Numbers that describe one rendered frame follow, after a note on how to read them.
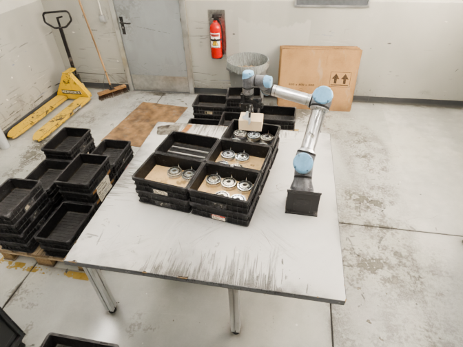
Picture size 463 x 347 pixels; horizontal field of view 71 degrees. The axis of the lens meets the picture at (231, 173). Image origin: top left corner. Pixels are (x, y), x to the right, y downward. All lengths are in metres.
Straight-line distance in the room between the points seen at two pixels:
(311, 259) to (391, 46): 3.57
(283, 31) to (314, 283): 3.60
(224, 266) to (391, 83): 3.92
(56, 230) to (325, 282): 2.13
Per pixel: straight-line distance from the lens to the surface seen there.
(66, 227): 3.03
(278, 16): 4.74
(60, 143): 3.68
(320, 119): 2.04
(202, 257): 1.96
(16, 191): 3.26
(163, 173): 2.34
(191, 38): 5.03
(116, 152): 3.50
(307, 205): 2.13
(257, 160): 2.38
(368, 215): 3.33
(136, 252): 2.07
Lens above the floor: 2.27
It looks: 39 degrees down
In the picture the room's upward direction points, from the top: 2 degrees counter-clockwise
